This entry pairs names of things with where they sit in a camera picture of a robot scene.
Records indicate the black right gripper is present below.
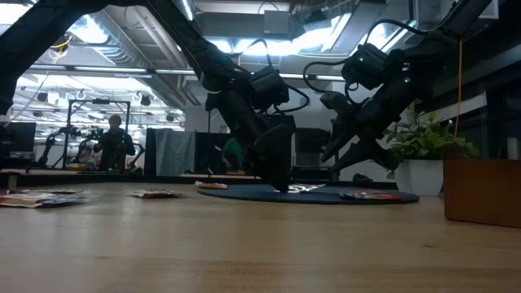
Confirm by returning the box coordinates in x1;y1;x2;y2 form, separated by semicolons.
320;77;432;172

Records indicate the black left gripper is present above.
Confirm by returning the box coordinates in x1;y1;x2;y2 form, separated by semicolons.
205;87;297;193

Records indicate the round dark blue woven placemat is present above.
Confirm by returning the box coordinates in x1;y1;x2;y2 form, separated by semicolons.
197;183;421;206

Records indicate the wooden three-compartment tea box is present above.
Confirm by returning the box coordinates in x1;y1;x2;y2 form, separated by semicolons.
442;142;521;229

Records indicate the black equipment cabinet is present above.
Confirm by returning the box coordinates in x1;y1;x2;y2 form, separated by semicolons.
296;127;333;155

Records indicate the person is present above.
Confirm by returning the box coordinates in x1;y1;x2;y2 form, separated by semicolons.
221;137;245;172
92;114;138;172
79;146;98;170

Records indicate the black partition screen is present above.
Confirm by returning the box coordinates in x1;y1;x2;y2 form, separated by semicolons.
194;131;229;177

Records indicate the green plant in white pot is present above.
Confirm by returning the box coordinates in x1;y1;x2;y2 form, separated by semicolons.
384;103;481;197

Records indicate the grey fabric panel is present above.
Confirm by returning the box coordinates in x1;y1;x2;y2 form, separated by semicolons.
154;128;197;177

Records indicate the long ceiling light bar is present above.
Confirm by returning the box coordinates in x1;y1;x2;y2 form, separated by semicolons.
24;62;347;82

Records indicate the black computer monitor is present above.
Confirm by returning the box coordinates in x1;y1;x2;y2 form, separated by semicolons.
0;121;37;170

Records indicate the black left wrist camera cable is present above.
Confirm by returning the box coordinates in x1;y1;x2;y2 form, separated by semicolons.
238;37;311;115

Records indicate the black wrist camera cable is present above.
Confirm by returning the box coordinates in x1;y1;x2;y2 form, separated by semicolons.
238;37;311;115
302;18;420;94

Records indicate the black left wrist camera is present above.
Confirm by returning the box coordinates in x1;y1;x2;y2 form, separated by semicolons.
248;66;291;111

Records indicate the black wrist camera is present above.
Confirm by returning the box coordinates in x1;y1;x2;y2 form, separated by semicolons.
340;42;395;91
248;66;291;111

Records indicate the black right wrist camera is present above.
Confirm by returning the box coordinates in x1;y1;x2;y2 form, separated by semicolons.
340;42;395;91

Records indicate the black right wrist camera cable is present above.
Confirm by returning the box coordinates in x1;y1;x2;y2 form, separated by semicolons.
302;18;420;94

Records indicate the black metal gantry frame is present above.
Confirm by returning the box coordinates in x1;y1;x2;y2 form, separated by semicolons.
63;98;132;170

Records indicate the black yellow cord reel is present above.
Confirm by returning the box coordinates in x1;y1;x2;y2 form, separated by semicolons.
50;36;74;56

